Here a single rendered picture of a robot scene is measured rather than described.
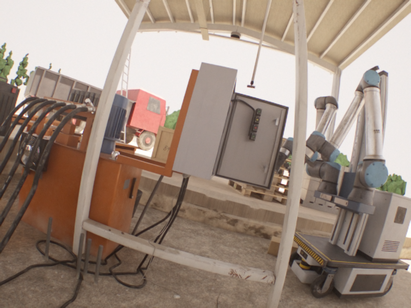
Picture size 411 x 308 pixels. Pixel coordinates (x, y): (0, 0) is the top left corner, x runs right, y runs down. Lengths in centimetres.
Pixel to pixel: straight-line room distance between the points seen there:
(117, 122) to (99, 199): 58
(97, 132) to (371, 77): 163
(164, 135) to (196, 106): 334
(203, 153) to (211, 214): 163
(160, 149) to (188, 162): 335
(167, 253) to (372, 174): 120
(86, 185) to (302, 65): 127
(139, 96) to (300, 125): 1005
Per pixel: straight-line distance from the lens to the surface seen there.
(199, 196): 271
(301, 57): 123
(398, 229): 200
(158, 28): 830
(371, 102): 155
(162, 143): 450
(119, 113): 166
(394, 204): 188
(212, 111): 119
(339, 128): 161
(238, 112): 162
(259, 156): 161
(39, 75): 921
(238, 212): 273
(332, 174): 200
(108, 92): 124
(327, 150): 143
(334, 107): 205
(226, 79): 124
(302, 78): 118
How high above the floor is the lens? 75
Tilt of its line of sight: 1 degrees up
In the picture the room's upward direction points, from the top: 15 degrees clockwise
